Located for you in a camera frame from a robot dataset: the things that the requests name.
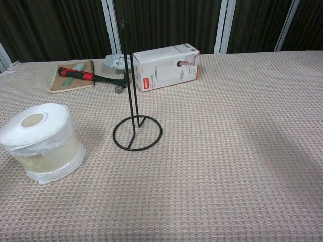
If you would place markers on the beige waffle-weave tablecloth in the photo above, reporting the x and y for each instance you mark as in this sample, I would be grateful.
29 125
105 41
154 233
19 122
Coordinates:
202 156

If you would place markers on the pale green plastic tool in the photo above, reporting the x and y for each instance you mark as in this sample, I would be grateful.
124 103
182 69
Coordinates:
80 66

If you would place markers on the red and black claw hammer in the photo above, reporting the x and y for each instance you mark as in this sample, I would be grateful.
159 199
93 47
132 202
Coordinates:
75 73

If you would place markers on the white product box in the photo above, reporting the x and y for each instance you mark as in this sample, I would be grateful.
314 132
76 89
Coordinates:
164 71

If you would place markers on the silver snack bag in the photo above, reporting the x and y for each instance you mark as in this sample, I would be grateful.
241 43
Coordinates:
113 61

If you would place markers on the white paper towel roll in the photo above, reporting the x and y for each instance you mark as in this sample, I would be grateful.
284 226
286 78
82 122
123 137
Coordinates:
50 151

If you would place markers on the brown spiral notebook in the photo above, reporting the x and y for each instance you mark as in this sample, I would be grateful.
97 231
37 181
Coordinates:
77 85

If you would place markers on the white frame post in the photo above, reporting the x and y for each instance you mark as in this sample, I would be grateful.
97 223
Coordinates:
286 25
4 59
225 25
111 27

